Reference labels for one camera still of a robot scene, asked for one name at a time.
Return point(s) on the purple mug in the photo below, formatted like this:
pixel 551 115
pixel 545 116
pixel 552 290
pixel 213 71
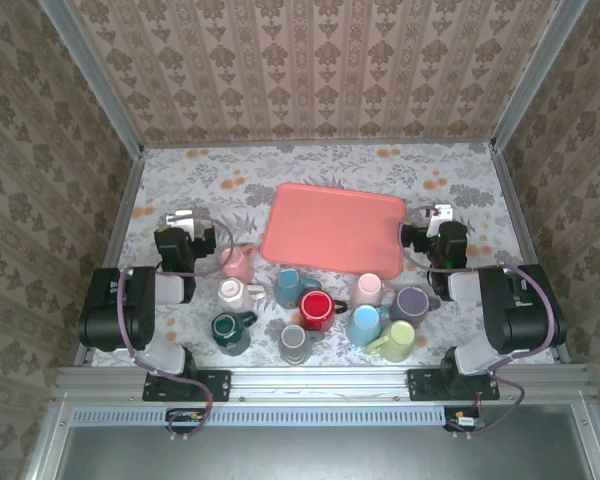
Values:
pixel 410 305

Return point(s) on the whitish pink faceted mug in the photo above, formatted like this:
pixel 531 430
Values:
pixel 232 295

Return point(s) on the pale pink round mug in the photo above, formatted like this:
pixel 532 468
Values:
pixel 367 290

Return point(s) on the dark green mug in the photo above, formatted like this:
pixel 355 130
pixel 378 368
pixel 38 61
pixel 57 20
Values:
pixel 228 332

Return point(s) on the light green mug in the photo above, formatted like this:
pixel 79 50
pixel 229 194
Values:
pixel 397 340

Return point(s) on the light blue mug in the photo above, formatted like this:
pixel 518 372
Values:
pixel 365 325

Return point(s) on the teal blue mug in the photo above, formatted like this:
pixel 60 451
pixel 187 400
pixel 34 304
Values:
pixel 290 285

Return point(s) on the red mug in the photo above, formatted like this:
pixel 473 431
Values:
pixel 316 310

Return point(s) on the grey mug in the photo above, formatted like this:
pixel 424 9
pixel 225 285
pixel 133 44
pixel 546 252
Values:
pixel 293 342

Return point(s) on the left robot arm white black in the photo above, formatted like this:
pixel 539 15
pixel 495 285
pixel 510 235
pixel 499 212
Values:
pixel 105 310

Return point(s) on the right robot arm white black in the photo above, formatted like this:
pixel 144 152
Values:
pixel 520 315

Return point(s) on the floral patterned tablecloth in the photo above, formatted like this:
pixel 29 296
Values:
pixel 190 200

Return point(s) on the pink plastic tray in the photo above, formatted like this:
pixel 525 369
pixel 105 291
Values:
pixel 332 230

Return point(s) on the small circuit board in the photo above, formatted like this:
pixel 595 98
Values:
pixel 185 420
pixel 464 421

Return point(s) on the grey metal panel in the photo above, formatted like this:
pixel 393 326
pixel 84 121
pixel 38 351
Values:
pixel 330 455

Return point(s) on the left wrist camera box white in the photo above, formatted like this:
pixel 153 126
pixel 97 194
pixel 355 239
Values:
pixel 180 218

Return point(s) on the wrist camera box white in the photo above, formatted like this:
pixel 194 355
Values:
pixel 180 218
pixel 442 211

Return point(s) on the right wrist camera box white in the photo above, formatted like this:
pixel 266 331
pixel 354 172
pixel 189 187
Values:
pixel 442 211

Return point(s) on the aluminium side rail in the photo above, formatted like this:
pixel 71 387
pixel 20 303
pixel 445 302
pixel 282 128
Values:
pixel 111 250
pixel 511 200

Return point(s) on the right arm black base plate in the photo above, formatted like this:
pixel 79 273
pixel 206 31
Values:
pixel 425 385

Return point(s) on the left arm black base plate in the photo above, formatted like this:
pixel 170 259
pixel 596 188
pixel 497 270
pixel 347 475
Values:
pixel 215 385

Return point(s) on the aluminium frame post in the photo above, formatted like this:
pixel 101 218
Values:
pixel 535 75
pixel 97 75

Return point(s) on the aluminium frame cross rail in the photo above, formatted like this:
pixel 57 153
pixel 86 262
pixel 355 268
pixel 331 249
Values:
pixel 320 382

